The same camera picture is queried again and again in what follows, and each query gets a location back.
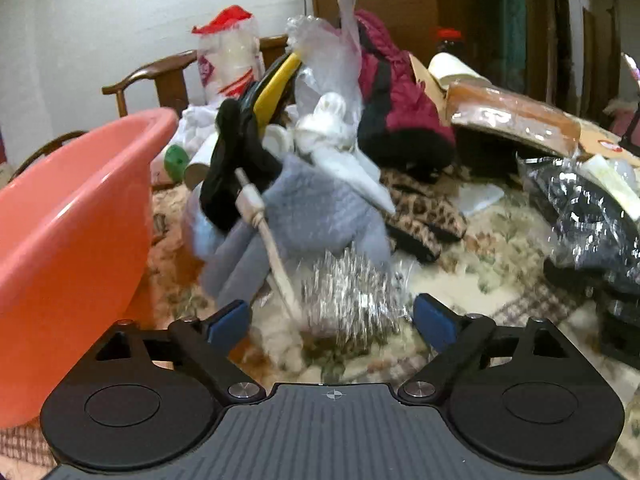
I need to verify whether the silver tinsel brush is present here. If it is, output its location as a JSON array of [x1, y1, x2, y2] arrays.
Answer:
[[235, 170, 404, 341]]

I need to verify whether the floral quilted tablecloth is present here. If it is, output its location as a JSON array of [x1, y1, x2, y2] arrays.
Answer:
[[0, 164, 640, 480]]

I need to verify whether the black glitter plastic bag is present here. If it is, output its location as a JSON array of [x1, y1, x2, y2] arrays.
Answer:
[[516, 157, 639, 294]]

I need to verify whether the pink plastic basin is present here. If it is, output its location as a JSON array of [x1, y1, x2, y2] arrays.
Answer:
[[1, 108, 178, 428]]

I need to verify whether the leopard print slipper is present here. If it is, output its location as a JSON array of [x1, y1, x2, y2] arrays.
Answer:
[[381, 168, 468, 263]]

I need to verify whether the grey knit glove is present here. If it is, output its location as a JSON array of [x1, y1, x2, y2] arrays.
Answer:
[[200, 154, 390, 307]]

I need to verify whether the yellow black tool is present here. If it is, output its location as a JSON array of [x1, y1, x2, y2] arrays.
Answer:
[[200, 52, 302, 234]]

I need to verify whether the round-back wooden chair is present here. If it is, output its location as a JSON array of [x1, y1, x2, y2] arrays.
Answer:
[[9, 130, 87, 182]]

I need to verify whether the brown packaged snack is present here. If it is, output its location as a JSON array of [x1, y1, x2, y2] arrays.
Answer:
[[446, 79, 580, 158]]

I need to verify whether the maroon black glove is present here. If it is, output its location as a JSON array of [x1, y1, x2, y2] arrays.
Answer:
[[356, 10, 456, 183]]

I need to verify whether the straight-back wooden chair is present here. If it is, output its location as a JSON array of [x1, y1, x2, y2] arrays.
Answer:
[[101, 32, 292, 120]]

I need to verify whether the white paper cup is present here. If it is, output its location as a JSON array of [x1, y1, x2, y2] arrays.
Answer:
[[427, 52, 490, 91]]

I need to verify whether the clear plastic bag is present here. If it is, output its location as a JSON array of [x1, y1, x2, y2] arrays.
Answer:
[[286, 0, 363, 128]]

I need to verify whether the dark bottle red flower cap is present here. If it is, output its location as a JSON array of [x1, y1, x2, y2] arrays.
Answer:
[[436, 27, 465, 60]]

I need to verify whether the brown wooden wardrobe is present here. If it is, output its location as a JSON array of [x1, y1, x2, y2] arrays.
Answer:
[[356, 0, 552, 101]]

